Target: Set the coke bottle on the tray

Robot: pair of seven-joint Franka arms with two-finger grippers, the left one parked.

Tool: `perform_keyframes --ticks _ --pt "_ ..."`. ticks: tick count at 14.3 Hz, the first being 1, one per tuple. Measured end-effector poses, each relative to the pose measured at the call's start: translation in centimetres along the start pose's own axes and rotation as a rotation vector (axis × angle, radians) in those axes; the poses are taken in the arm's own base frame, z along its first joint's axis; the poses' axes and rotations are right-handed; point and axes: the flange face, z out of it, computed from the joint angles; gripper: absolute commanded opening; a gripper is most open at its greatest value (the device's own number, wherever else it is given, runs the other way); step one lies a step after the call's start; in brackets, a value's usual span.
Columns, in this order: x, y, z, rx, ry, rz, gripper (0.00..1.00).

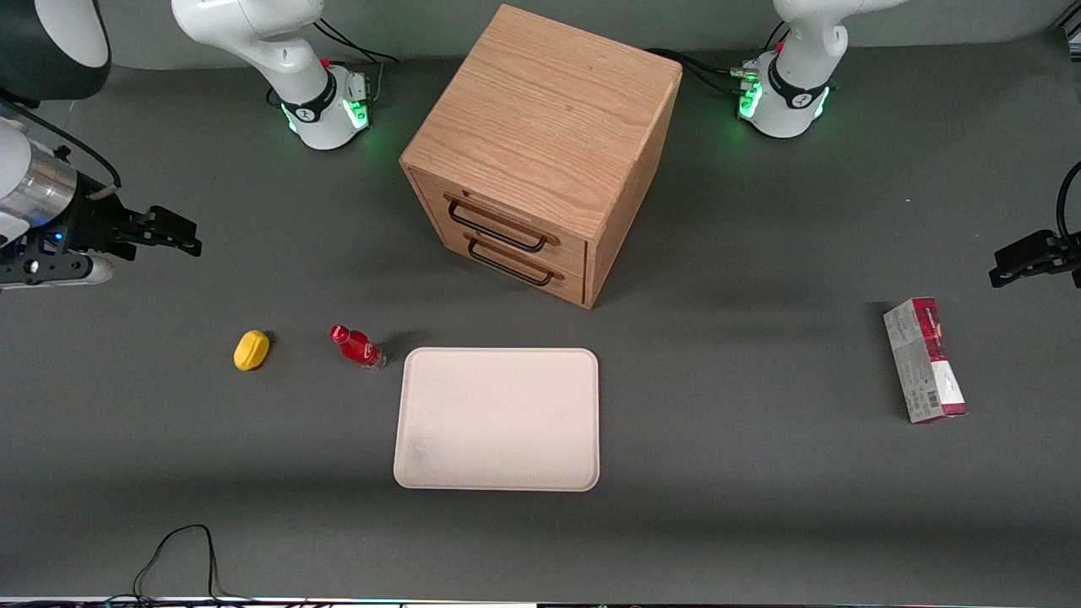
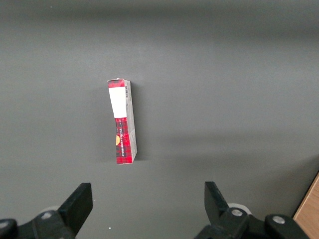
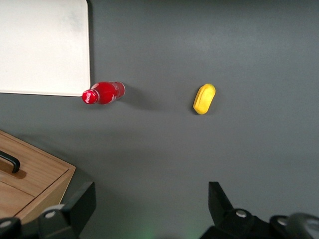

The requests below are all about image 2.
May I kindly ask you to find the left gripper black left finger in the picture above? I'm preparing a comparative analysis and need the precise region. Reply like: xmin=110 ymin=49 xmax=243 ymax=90
xmin=0 ymin=183 xmax=93 ymax=239

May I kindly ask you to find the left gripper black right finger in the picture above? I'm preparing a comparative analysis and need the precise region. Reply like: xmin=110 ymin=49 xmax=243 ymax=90
xmin=194 ymin=181 xmax=311 ymax=239

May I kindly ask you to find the wooden drawer cabinet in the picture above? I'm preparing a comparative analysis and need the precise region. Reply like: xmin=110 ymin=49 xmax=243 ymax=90
xmin=293 ymin=170 xmax=319 ymax=239

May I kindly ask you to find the red plaid cardboard box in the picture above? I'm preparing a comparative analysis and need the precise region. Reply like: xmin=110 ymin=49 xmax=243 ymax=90
xmin=107 ymin=78 xmax=138 ymax=165

